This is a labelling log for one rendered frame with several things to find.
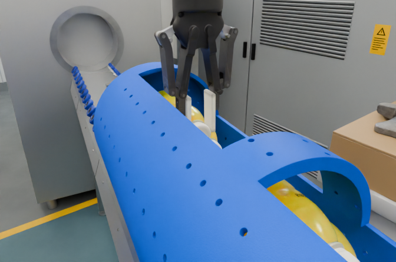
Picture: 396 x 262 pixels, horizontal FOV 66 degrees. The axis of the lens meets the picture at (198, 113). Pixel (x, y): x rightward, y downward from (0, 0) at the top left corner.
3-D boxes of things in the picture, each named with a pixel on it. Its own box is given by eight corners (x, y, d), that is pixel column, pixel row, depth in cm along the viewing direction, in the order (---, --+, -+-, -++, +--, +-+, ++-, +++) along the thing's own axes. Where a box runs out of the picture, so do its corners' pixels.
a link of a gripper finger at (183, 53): (201, 27, 44) (192, 26, 44) (188, 100, 48) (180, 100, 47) (190, 25, 48) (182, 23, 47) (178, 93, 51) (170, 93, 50)
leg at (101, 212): (106, 209, 206) (94, 125, 182) (108, 214, 201) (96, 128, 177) (98, 211, 203) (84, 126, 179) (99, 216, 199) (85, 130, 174)
